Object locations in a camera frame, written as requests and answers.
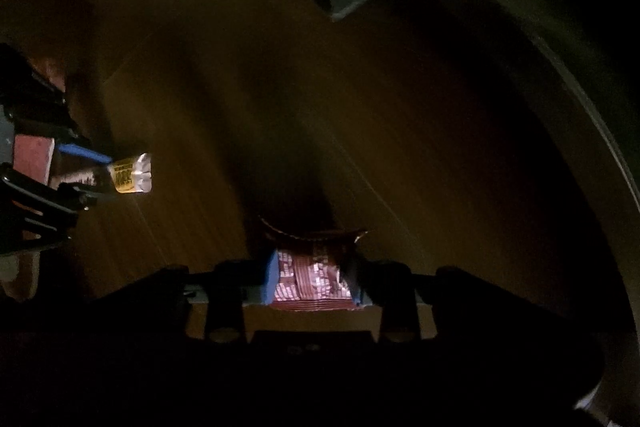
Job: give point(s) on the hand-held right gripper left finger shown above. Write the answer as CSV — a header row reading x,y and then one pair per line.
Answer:
x,y
270,277

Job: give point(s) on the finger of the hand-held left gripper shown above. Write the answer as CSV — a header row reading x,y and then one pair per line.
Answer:
x,y
85,153
77,197

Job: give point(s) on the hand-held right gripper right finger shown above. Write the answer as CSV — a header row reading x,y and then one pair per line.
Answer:
x,y
357,287

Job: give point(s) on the red foil snack wrapper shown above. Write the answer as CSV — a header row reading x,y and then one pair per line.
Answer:
x,y
310,277

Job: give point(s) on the yellow silver snack wrapper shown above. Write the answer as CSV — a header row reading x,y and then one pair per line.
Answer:
x,y
132,174

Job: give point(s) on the person's left hand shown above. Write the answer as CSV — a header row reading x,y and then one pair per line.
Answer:
x,y
32,157

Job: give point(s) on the teal white chevron quilt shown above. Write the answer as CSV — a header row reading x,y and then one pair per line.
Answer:
x,y
575,7

